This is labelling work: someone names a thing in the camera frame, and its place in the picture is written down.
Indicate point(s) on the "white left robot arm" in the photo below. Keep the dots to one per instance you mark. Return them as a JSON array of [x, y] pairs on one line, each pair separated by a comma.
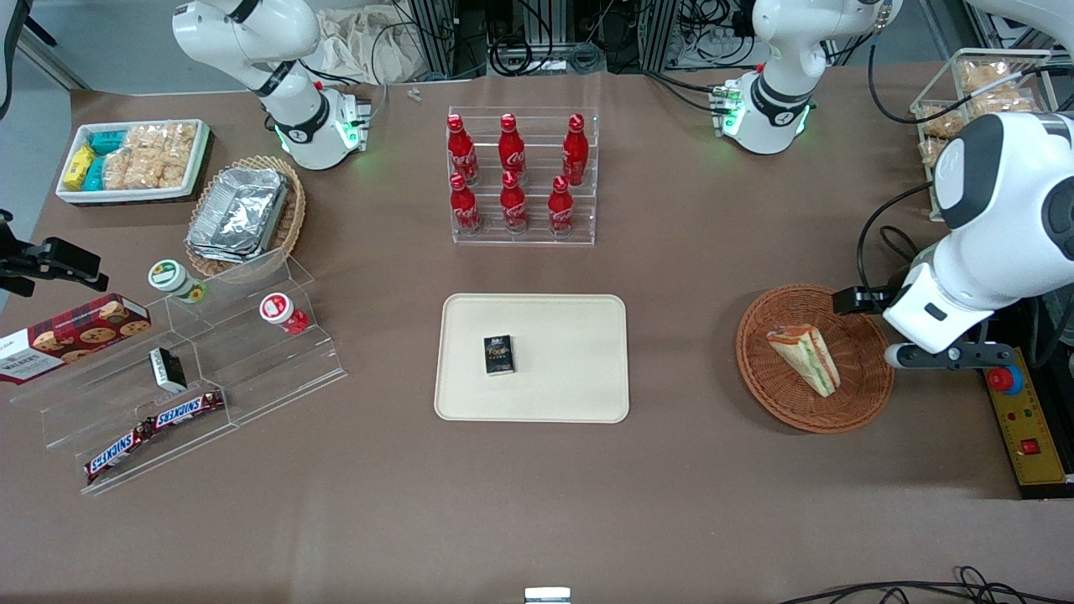
[[1007, 218]]

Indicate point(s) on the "small white grey box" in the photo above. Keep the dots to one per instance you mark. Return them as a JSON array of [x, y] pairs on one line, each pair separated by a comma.
[[547, 596]]

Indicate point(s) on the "clear acrylic stepped display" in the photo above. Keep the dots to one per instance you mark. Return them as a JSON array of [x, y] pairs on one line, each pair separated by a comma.
[[252, 369]]

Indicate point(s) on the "clear acrylic bottle rack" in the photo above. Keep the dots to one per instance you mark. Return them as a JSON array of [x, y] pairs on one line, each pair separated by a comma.
[[537, 210]]

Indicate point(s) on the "clear bag of crackers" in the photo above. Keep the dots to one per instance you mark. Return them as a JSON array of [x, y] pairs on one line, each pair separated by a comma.
[[164, 138], [138, 172]]

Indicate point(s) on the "cream plastic tray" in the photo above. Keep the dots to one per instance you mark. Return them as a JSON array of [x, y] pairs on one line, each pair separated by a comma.
[[562, 352]]

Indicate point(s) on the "small black white box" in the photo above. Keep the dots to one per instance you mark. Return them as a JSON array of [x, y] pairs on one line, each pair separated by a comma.
[[168, 369]]

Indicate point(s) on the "red lid cup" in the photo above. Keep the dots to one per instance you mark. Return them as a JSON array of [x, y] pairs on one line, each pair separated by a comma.
[[278, 310]]

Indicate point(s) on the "white rectangular snack bin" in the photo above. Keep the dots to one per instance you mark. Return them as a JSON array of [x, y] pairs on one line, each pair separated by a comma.
[[200, 159]]

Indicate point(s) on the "snickers chocolate bar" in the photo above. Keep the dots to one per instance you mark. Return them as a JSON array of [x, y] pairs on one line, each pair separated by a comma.
[[189, 408], [117, 453]]

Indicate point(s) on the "red cola bottle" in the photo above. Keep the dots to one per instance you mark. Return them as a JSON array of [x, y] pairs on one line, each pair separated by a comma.
[[464, 210], [513, 208], [560, 211], [511, 151], [461, 151], [576, 151]]

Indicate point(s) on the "beige cloth bag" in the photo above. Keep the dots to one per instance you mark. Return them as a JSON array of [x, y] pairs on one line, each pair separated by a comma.
[[361, 46]]

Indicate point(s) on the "black machine housing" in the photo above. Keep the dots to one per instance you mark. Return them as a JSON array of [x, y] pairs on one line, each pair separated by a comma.
[[1059, 403]]

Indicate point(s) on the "red tartan cookie box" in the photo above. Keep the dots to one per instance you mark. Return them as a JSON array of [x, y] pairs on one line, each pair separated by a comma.
[[67, 335]]

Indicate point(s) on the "yellow emergency stop box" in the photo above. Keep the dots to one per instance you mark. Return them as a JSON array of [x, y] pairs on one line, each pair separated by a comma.
[[1028, 445]]

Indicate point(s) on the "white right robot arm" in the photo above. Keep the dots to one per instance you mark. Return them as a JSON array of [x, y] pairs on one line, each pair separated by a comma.
[[252, 33]]

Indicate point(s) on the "aluminium foil container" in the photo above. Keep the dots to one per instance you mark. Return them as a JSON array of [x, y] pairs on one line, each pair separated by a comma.
[[239, 214]]

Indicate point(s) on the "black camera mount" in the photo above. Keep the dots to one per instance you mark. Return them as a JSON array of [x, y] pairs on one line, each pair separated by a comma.
[[59, 258]]

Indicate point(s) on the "yellow snack packet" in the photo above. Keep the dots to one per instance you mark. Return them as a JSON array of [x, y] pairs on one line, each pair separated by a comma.
[[80, 166]]

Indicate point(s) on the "aluminium frame post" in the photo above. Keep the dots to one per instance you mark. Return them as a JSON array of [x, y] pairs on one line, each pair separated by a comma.
[[659, 33], [432, 38]]

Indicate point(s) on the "clear bag of pastry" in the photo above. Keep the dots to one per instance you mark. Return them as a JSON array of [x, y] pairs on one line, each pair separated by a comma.
[[931, 153], [986, 75], [941, 122], [998, 104]]

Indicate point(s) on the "oval tan wicker basket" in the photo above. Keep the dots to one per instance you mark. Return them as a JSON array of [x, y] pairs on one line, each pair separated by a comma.
[[289, 222]]

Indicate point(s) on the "small black card box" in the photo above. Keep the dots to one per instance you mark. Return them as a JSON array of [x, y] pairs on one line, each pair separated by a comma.
[[498, 355]]

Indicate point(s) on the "teal snack packet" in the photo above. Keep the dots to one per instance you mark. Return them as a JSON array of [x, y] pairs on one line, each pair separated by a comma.
[[95, 174], [107, 142]]

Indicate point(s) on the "round brown wicker basket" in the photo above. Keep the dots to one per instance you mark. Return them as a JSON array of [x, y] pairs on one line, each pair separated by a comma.
[[856, 394]]

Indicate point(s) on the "green lid cup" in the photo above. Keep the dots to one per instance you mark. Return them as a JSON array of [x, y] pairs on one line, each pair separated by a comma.
[[172, 278]]

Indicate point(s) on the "triangle sandwich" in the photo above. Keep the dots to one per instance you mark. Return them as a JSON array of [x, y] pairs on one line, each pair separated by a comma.
[[805, 356]]

